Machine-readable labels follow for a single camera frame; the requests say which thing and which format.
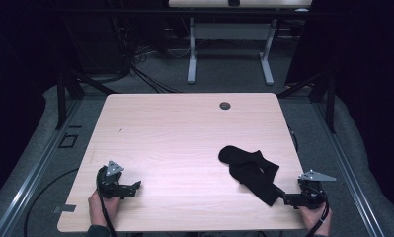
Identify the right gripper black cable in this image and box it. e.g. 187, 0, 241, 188
303, 186, 331, 237

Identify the bundle of black cables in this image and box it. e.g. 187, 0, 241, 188
110, 14, 183, 95

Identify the person's left hand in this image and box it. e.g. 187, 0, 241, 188
87, 190, 121, 229

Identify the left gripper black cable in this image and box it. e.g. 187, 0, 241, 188
97, 187, 118, 237

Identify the grey metal floor rail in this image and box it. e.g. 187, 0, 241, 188
0, 98, 84, 237
312, 101, 387, 237

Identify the grey tape piece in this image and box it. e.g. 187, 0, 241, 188
51, 203, 77, 214

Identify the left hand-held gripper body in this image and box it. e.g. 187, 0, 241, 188
96, 160, 133, 200

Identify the black metal stand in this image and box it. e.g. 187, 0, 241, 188
276, 69, 338, 134
53, 69, 118, 131

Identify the person's right hand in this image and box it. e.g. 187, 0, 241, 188
297, 200, 333, 237

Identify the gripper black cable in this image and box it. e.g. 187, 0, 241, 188
303, 186, 331, 237
97, 187, 118, 237

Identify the desk with white legs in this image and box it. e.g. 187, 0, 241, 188
168, 0, 314, 86

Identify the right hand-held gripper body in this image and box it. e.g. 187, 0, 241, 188
297, 169, 338, 210

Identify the black floor cable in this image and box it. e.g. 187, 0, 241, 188
23, 167, 80, 237

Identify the black sock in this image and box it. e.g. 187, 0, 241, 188
217, 144, 280, 176
228, 160, 286, 208

